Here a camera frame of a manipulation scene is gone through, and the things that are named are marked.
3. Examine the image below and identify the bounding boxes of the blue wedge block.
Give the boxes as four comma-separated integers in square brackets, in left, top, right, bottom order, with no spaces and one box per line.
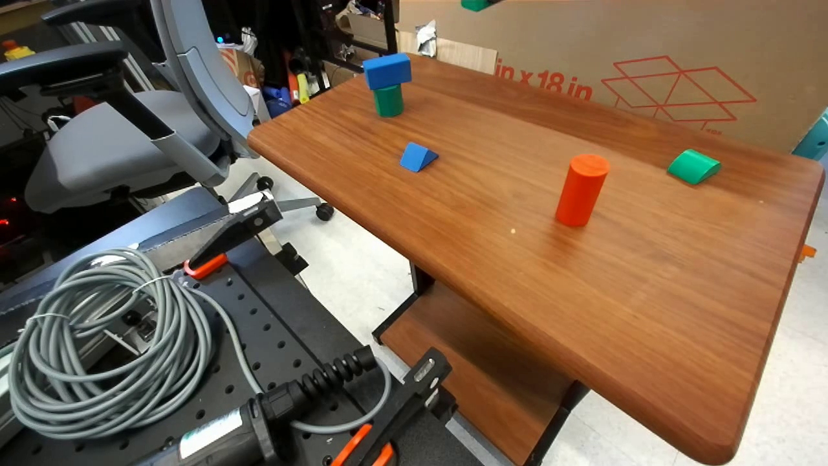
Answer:
[397,139,441,177]

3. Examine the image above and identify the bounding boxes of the green cylinder block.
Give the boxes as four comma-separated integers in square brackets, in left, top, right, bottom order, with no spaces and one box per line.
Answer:
[369,84,406,119]

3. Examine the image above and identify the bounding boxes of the blue rectangular block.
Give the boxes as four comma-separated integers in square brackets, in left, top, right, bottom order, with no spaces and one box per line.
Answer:
[359,51,413,93]

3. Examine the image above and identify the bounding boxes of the orange cylinder block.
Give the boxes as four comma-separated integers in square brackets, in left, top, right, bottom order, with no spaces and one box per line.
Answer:
[553,154,610,231]

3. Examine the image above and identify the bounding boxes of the green half-round block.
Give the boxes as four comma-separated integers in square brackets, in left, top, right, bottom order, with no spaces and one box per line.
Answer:
[666,147,721,189]

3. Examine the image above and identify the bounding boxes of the wooden lower shelf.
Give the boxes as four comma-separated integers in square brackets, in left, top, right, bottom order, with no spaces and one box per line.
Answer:
[373,283,591,466]

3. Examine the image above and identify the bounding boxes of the black orange bar clamp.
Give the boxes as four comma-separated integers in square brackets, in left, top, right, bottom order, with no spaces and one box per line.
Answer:
[179,194,285,283]

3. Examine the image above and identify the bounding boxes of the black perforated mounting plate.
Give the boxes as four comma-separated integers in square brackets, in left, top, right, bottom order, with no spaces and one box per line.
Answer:
[0,235,483,466]

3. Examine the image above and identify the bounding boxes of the black power plug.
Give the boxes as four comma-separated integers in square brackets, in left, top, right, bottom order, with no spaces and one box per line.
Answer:
[139,344,382,466]

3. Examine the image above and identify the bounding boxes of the large cardboard box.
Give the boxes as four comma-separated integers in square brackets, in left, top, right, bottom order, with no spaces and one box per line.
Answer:
[397,0,828,155]

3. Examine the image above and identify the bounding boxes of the grey office chair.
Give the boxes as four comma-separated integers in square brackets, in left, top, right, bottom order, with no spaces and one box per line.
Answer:
[0,0,337,222]

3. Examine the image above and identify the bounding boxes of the teal object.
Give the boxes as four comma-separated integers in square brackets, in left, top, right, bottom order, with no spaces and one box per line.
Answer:
[791,107,828,163]

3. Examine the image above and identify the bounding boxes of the grey coiled cable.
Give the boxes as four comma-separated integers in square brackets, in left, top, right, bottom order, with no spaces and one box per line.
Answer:
[9,249,394,444]

